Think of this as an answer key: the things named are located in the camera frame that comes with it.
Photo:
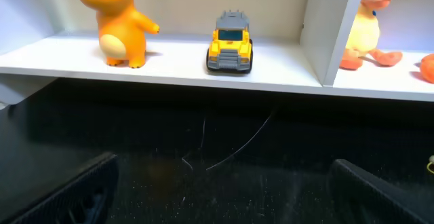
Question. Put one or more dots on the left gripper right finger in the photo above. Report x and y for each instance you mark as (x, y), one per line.
(366, 203)

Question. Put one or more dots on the orange rubber dinosaur toy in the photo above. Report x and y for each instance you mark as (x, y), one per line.
(117, 23)

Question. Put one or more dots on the yellow plush duck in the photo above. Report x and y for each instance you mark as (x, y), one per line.
(364, 34)

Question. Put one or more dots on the grey and yellow toy truck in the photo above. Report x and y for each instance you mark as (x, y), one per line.
(230, 47)

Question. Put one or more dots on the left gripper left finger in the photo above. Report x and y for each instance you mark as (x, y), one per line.
(74, 200)

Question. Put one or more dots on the white plush duck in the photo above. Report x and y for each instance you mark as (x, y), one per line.
(429, 68)

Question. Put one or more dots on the yellow rattle drum toy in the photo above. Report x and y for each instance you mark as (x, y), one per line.
(431, 164)

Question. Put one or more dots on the white shelf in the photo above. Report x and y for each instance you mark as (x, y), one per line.
(176, 68)

